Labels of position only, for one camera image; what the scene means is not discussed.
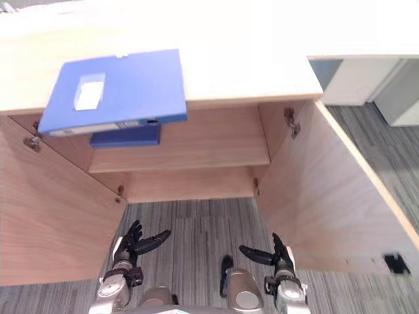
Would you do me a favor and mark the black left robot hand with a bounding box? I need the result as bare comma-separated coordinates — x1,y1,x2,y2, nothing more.
112,219,172,264

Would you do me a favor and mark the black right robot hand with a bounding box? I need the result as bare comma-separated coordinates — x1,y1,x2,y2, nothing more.
238,232,296,272

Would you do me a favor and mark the right wooden cabinet door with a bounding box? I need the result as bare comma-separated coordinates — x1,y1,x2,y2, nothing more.
257,99,419,275

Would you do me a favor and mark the wooden cabinet door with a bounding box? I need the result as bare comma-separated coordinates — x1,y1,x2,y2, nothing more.
0,114,129,288
257,99,419,275

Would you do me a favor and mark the wooden cabinet shelf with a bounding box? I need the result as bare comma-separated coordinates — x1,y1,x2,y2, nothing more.
88,107,271,174

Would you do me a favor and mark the left wooden cabinet door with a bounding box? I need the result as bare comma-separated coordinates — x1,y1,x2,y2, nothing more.
0,114,129,288

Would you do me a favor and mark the dark blue flat folder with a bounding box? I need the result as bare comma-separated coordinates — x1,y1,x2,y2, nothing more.
89,124,162,149

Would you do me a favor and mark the blue file box folder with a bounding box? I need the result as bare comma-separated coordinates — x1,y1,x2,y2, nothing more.
37,48,190,137

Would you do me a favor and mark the light wood cabinet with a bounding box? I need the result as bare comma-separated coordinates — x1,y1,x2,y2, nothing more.
0,0,419,288

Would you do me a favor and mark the silver robot leg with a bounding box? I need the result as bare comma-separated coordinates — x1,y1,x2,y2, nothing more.
223,266,265,312
137,285,179,309

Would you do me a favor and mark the white partition furniture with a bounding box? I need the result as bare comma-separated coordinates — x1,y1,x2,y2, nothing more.
307,56,419,127

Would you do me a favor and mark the black door handle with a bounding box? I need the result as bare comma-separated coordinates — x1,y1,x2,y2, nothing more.
383,252,411,275

